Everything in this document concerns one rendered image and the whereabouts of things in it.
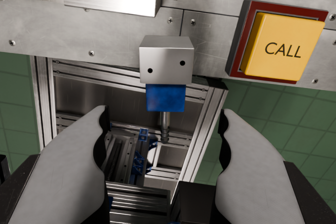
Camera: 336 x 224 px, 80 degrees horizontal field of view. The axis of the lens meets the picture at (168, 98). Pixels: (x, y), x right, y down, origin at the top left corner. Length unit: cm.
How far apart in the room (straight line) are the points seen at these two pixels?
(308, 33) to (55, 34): 26
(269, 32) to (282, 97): 113
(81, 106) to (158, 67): 87
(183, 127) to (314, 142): 95
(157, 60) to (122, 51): 7
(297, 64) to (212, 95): 71
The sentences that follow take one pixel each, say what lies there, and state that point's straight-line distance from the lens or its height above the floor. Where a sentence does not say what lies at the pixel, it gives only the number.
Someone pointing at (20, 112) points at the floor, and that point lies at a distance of 151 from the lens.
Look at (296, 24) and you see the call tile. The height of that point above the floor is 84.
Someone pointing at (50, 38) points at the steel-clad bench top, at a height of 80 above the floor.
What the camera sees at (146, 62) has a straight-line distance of 19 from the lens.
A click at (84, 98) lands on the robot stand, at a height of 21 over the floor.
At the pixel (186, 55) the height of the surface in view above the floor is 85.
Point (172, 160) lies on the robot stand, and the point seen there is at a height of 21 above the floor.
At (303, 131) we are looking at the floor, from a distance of 155.
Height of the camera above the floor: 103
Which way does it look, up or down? 62 degrees down
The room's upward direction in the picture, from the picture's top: 180 degrees counter-clockwise
